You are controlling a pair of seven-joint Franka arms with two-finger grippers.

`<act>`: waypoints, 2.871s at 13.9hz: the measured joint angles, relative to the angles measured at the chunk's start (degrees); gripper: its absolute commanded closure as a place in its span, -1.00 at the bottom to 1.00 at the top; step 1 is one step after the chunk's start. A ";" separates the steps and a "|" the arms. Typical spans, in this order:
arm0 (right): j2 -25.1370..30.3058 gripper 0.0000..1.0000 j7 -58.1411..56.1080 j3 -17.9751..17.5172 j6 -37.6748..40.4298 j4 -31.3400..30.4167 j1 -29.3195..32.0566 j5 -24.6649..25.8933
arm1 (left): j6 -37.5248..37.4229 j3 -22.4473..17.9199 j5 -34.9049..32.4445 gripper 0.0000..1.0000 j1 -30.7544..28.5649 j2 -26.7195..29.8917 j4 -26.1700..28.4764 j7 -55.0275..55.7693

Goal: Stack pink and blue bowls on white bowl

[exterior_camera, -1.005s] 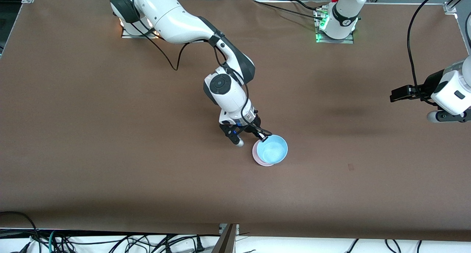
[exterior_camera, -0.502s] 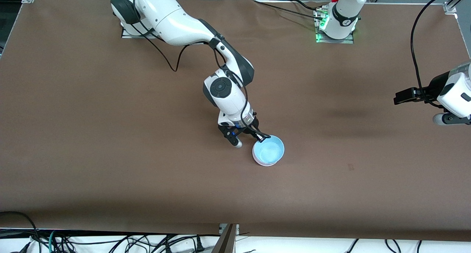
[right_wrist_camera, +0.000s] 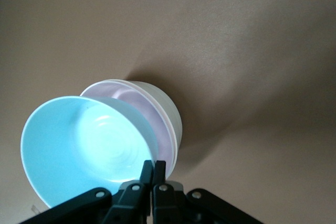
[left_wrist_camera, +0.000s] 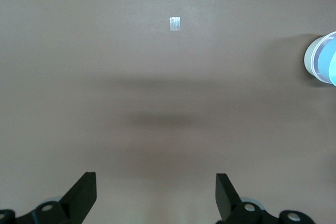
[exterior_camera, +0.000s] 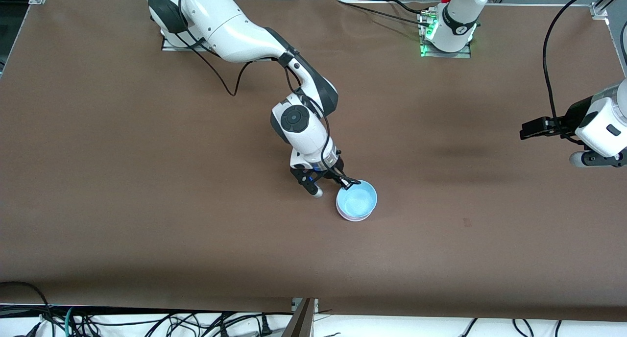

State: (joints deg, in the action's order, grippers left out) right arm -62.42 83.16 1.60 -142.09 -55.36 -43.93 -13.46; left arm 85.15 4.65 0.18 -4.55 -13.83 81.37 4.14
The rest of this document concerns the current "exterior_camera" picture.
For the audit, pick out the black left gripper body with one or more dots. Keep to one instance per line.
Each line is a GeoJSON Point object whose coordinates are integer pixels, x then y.
{"type": "Point", "coordinates": [568, 119]}

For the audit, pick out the blue bowl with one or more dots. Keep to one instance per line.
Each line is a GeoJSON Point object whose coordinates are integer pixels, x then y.
{"type": "Point", "coordinates": [358, 199]}

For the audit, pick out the pink bowl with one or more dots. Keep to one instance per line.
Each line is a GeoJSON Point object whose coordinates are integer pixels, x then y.
{"type": "Point", "coordinates": [341, 212]}

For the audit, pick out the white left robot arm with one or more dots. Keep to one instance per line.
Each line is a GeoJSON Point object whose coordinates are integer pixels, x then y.
{"type": "Point", "coordinates": [460, 13]}

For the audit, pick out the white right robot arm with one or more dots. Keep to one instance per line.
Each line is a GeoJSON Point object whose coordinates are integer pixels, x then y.
{"type": "Point", "coordinates": [220, 18]}

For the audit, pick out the white bowl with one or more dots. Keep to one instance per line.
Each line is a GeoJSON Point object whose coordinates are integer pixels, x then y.
{"type": "Point", "coordinates": [355, 220]}

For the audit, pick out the black power plug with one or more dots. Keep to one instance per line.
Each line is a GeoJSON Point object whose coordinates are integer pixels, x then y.
{"type": "Point", "coordinates": [265, 325]}

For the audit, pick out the brown table cover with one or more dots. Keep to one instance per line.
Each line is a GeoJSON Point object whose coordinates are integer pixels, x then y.
{"type": "Point", "coordinates": [147, 156]}

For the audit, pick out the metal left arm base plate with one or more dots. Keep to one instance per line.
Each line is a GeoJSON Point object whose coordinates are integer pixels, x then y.
{"type": "Point", "coordinates": [443, 54]}

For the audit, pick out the aluminium frame post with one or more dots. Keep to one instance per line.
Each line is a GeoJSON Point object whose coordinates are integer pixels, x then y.
{"type": "Point", "coordinates": [301, 322]}

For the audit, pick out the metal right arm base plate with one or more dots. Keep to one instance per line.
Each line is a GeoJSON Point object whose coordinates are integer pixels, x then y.
{"type": "Point", "coordinates": [169, 46]}

